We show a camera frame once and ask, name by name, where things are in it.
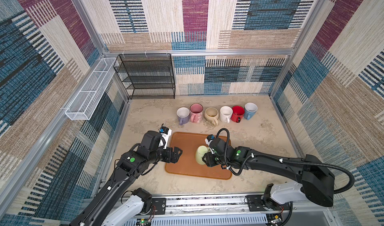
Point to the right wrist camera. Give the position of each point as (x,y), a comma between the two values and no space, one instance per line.
(208,141)

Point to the pink patterned mug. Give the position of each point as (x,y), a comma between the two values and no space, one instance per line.
(196,113)

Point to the light green mug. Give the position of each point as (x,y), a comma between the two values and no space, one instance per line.
(200,152)

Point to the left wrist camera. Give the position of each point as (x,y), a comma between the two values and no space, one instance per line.
(166,134)

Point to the purple mug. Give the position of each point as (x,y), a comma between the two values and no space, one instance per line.
(183,115)

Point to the white wire mesh basket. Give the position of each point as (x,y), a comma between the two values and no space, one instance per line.
(88,98)

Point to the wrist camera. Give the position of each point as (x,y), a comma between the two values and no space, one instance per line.
(166,134)
(208,141)

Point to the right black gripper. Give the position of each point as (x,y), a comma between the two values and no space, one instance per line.
(209,161)

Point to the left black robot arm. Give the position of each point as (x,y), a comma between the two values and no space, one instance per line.
(136,162)

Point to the beige speckled mug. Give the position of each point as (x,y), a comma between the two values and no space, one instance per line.
(211,115)

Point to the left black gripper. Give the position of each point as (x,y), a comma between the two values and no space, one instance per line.
(175,157)

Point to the brown rectangular tray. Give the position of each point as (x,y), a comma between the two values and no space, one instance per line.
(187,164)

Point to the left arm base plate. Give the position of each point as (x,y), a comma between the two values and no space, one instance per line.
(158,206)

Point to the blue polka dot mug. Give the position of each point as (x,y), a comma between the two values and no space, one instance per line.
(250,110)

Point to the red mug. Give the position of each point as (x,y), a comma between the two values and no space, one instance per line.
(238,114)

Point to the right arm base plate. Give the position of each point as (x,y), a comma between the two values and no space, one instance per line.
(257,203)

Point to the black wire shelf rack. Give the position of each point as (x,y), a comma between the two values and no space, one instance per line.
(147,76)

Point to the white mug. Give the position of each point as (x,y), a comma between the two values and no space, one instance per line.
(225,114)

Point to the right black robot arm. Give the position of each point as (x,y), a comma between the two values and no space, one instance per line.
(316,179)

